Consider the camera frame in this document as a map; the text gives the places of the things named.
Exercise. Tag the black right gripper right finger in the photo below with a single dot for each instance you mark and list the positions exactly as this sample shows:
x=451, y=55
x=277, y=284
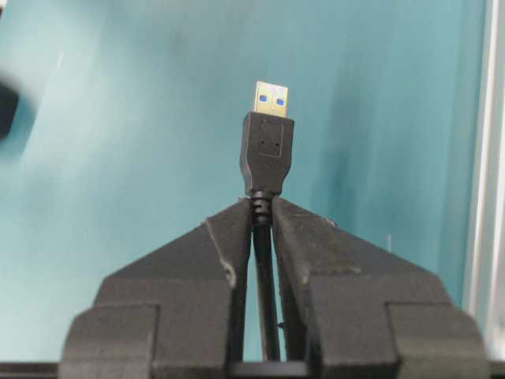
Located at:
x=354, y=310

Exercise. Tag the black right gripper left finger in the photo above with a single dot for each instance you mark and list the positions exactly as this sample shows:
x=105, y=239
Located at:
x=177, y=312

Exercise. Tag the silver aluminium extrusion frame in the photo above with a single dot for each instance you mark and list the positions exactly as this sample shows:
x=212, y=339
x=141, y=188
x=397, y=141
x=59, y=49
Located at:
x=483, y=294

